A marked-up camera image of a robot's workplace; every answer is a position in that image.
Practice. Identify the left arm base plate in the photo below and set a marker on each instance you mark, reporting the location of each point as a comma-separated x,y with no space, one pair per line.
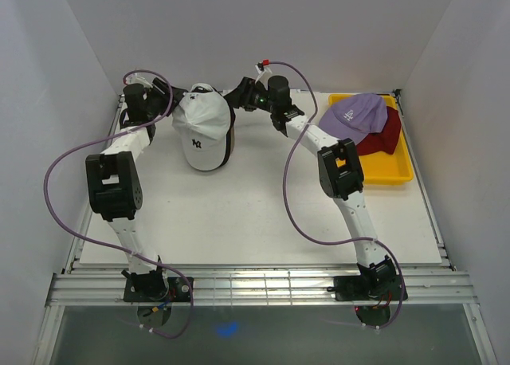
173,289

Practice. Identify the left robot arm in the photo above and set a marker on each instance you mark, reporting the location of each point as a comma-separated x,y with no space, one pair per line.
115,191

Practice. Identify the dark red baseball cap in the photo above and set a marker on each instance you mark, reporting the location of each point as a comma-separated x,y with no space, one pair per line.
385,141

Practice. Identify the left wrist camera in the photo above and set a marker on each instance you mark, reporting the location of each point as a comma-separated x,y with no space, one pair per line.
136,78

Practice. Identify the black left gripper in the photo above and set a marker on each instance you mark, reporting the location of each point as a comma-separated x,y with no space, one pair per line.
176,97

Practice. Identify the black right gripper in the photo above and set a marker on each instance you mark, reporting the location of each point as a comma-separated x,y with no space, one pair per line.
242,96

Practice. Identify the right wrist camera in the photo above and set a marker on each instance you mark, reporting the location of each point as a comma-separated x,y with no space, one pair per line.
263,70

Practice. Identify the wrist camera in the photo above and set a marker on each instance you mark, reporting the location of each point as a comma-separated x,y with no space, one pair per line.
136,78
263,70

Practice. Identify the aluminium frame rail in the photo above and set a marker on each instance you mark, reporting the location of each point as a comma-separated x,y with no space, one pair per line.
259,287

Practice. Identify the yellow plastic tray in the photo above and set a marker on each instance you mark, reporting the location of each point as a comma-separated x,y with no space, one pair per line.
380,168

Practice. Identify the white baseball cap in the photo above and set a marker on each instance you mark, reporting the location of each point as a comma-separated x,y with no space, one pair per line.
189,120

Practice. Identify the beige baseball cap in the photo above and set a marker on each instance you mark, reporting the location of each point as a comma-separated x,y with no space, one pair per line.
230,146

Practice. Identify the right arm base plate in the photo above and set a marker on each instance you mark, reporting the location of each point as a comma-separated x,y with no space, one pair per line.
353,288

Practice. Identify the black baseball cap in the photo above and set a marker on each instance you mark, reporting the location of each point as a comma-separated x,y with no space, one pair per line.
220,115

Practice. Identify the purple baseball cap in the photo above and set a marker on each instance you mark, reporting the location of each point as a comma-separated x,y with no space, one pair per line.
364,114

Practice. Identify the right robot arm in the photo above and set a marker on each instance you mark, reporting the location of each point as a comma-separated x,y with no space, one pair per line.
341,179

